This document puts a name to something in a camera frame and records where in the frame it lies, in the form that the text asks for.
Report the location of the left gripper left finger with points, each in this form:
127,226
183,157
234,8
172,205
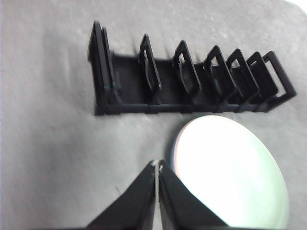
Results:
134,206

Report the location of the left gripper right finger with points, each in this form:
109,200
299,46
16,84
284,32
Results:
180,206

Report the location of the green plate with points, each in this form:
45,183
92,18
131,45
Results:
227,175

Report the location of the black plastic dish rack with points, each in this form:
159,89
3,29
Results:
130,79

